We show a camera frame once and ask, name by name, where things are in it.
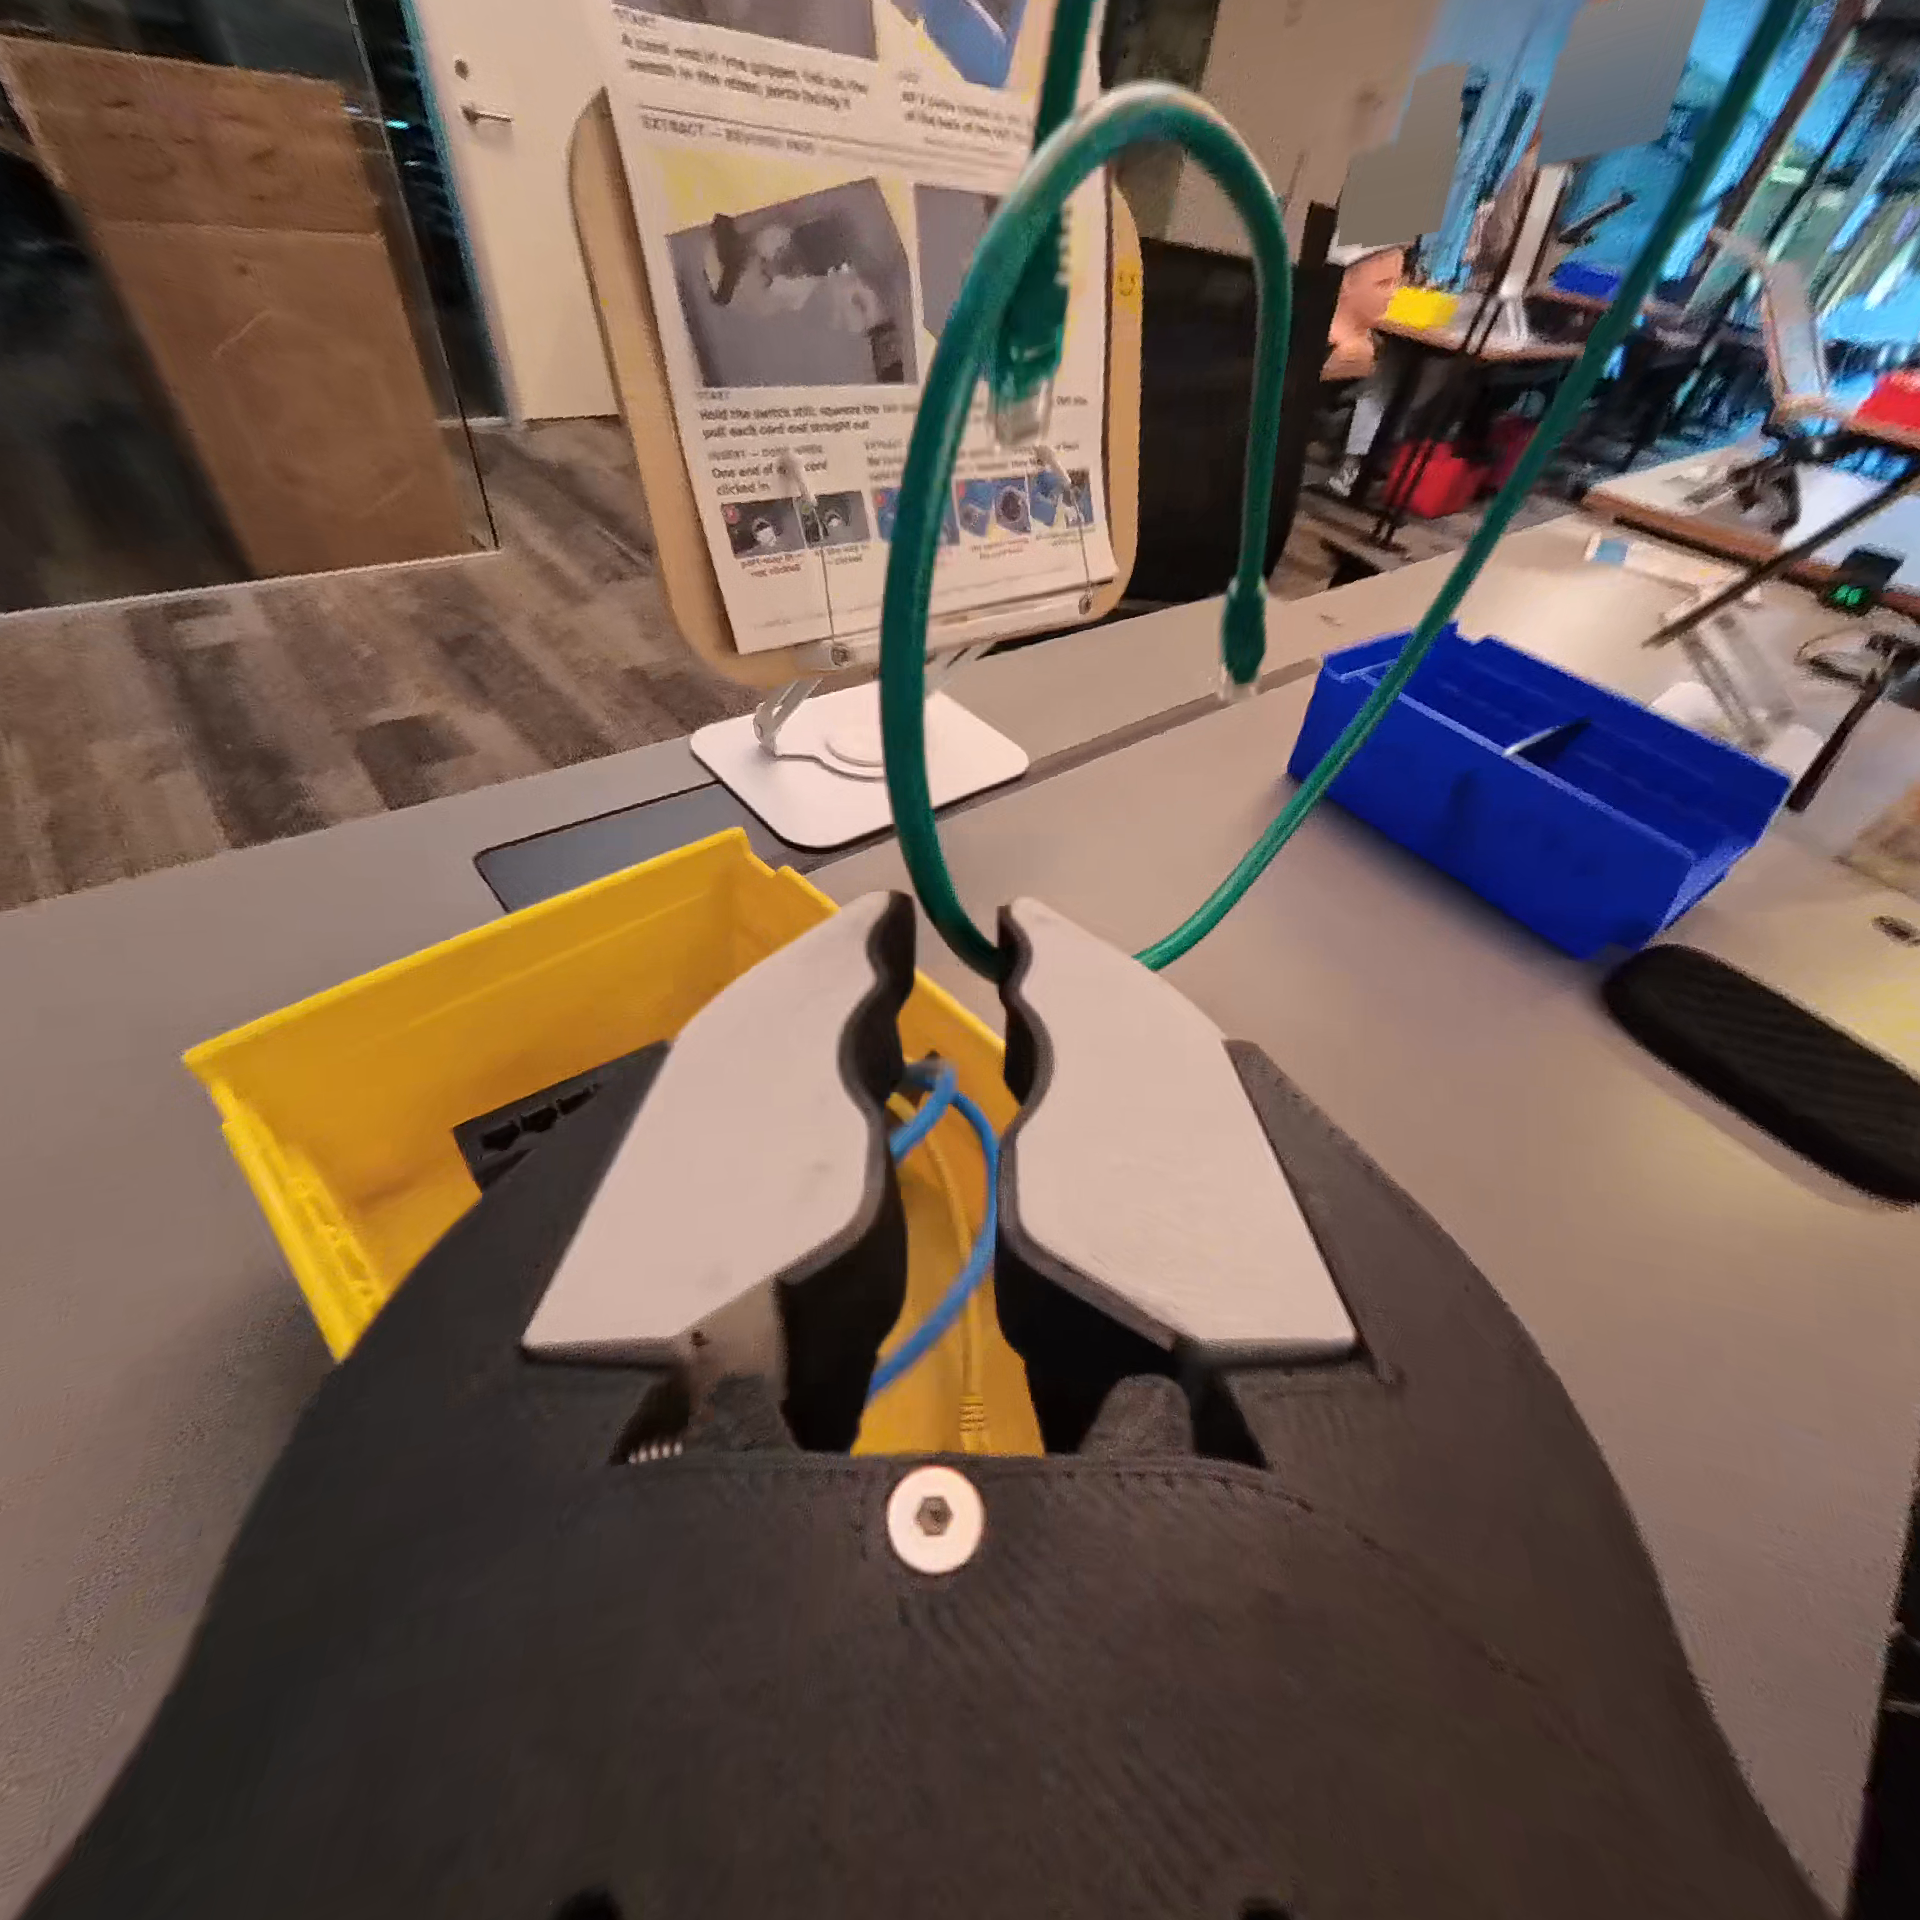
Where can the brown cardboard sheet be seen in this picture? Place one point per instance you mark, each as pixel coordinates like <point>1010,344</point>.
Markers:
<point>254,377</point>

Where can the metal display stand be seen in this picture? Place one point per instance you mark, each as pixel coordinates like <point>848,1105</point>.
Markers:
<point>1762,489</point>

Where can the blue white paper sheet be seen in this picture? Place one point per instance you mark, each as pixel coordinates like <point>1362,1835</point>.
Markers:
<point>1612,553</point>

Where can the blue plastic bin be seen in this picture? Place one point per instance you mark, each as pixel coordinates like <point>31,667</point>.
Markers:
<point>1502,841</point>

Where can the wooden display board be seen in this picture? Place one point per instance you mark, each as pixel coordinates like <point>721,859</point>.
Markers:
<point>639,377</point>

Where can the black network switch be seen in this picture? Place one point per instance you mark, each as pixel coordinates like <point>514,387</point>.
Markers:
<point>518,1127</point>

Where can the yellow plastic bin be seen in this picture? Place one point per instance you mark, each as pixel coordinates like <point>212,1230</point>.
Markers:
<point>448,974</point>

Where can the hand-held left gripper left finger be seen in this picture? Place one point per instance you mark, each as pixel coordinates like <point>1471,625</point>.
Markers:
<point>721,1169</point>

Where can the white door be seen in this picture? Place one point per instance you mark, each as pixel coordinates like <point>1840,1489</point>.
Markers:
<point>525,270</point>

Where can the red plastic bin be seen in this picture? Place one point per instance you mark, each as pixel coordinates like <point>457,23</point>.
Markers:
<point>1433,473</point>

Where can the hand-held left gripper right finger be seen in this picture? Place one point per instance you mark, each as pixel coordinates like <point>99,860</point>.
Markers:
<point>1170,1187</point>

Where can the black office chair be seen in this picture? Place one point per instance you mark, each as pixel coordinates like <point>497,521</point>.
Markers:
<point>1201,421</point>

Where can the small digital timer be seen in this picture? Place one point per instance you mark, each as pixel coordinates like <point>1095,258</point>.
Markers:
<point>1861,581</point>

